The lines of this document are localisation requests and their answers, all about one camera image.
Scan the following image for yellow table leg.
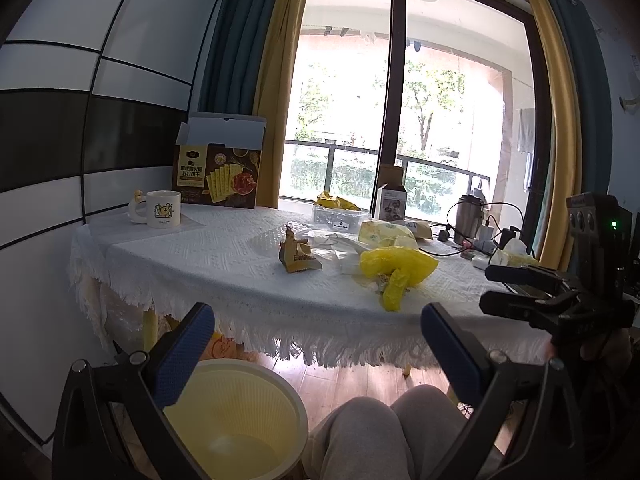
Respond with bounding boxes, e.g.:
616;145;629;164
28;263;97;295
142;310;158;352

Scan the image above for clear plastic wrap sheets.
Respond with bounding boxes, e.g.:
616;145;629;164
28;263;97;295
297;229;370;275

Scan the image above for white lace tablecloth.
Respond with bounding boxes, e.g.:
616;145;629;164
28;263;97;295
70;206;547;367

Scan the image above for yellow plastic bag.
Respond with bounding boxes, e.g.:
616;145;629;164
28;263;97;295
359;246;438;312

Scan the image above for yellow curtain right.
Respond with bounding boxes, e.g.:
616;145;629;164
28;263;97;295
528;0;582;271

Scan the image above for white cartoon mug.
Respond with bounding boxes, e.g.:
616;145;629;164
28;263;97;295
128;190;181;229

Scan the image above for clear plastic food container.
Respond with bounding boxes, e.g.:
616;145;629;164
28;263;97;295
312;205;371;233

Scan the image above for yellow curtain left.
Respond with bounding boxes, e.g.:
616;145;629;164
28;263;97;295
254;0;306;208

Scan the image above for yellow snack bags in box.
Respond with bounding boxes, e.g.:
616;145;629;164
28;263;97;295
314;191;360;211

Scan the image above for black power cable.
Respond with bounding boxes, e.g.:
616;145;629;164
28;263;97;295
416;200;524;257

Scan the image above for orange brown snack wrapper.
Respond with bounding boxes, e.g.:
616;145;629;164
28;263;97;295
279;226;322;273

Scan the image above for beige snack pouch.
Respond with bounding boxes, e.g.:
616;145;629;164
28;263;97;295
406;220;433;240

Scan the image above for person's grey trouser legs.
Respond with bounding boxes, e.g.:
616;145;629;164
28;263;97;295
302;385;466;479

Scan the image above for cream plastic waste basket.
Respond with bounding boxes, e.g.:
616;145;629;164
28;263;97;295
164;359;308;479

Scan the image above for teal curtain left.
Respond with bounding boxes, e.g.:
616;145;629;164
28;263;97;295
200;0;276;115

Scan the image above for small white product box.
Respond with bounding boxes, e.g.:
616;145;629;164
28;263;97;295
373;164;407;222

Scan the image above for pale yellow printed bag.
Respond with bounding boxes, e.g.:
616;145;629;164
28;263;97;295
358;220;419;249

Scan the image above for yellow curtain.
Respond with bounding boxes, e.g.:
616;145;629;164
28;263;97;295
528;0;582;271
254;0;306;208

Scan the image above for steel thermos bottle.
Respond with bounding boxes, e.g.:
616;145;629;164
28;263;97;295
454;195;485;245

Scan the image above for brown cracker box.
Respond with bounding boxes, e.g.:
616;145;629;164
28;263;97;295
171;113;267;209

